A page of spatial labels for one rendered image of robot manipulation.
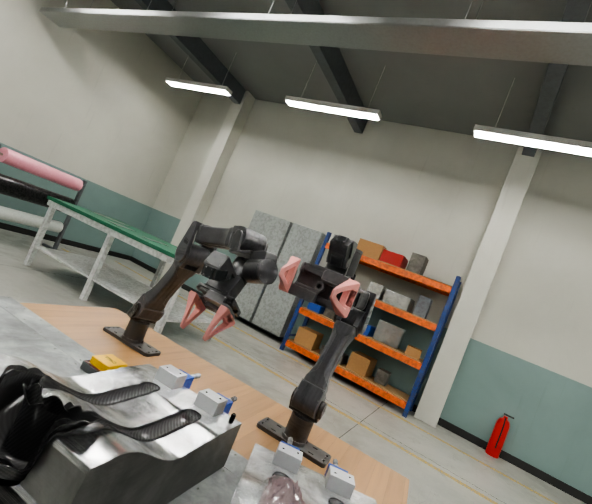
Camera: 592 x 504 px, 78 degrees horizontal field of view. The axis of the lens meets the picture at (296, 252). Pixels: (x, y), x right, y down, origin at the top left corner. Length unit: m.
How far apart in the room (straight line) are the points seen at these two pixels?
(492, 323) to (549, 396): 1.08
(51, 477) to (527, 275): 5.89
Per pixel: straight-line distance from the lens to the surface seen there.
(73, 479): 0.51
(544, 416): 6.07
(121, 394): 0.78
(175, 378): 0.83
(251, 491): 0.62
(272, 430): 1.05
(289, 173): 7.30
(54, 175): 6.67
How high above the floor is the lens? 1.21
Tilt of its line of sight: 3 degrees up
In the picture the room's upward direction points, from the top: 23 degrees clockwise
